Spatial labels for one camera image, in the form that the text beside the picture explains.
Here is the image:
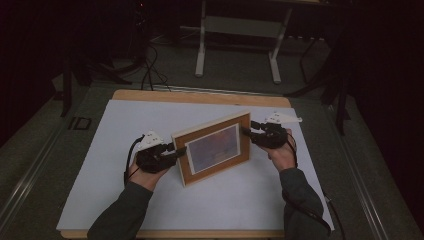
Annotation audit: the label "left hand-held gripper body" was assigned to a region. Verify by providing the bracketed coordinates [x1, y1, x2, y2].
[135, 130, 178, 175]

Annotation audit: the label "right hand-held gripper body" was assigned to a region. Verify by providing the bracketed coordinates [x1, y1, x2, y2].
[251, 111, 304, 150]

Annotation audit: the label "wooden picture frame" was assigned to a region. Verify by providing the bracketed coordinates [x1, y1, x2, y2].
[170, 110, 252, 188]

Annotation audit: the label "person's left hand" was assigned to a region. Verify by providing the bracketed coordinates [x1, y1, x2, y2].
[127, 156, 172, 192]

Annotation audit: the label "person's right hand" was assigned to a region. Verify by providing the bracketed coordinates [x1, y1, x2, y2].
[262, 128, 298, 173]

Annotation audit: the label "black metal stand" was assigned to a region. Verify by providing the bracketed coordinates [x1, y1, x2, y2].
[285, 33, 353, 137]
[59, 49, 134, 118]

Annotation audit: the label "left hand-held gripper cable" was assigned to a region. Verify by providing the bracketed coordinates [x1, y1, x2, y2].
[123, 135, 145, 188]

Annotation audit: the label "black floor cables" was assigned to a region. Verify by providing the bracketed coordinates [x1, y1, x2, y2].
[139, 43, 172, 92]

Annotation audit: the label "black floor bracket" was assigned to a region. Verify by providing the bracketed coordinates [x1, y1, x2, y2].
[67, 116, 93, 131]

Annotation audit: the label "white metal desk frame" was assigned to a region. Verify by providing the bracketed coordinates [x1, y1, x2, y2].
[179, 0, 294, 85]

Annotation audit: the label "metal floor rail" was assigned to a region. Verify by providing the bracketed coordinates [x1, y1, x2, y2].
[0, 124, 69, 223]
[326, 105, 392, 240]

